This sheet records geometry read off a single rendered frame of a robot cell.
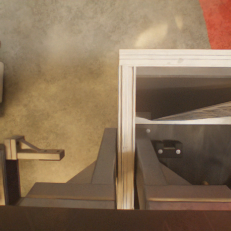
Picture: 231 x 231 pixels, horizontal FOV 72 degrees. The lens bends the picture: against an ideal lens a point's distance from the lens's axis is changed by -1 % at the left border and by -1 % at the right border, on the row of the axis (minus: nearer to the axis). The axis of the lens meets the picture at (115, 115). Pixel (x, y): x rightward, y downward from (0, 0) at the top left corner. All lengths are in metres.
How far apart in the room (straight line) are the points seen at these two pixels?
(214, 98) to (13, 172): 0.41
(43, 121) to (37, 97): 0.17
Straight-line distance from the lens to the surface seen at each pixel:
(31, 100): 1.22
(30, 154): 0.34
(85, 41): 1.14
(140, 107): 0.89
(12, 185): 0.39
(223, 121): 1.06
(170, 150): 0.91
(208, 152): 1.06
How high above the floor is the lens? 1.06
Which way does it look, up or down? 84 degrees down
